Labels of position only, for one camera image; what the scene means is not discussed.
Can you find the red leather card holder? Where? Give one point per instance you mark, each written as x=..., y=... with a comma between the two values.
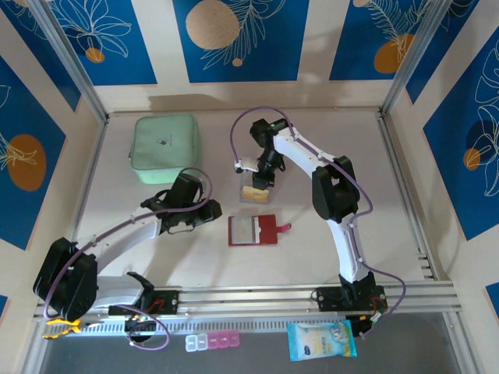
x=267, y=230

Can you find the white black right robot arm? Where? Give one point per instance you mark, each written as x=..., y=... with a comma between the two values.
x=300, y=150

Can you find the mint green zip pouch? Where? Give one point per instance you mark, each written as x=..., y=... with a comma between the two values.
x=163, y=144

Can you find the white pink pill organiser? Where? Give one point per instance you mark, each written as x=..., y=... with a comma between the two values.
x=212, y=341

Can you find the small black electronics board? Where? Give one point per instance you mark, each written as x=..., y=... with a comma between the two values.
x=360, y=325
x=142, y=325

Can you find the blue wet wipes packet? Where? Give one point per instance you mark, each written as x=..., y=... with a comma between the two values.
x=321, y=342

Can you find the aluminium mounting rail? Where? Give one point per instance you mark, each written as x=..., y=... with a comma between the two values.
x=249, y=300

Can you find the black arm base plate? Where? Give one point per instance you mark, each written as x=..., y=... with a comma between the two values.
x=165, y=302
x=329, y=300

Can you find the aluminium table side rail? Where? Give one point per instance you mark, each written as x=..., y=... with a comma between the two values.
x=405, y=195

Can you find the aluminium frame post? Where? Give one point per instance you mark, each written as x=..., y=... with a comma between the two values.
x=68, y=58
x=415, y=54

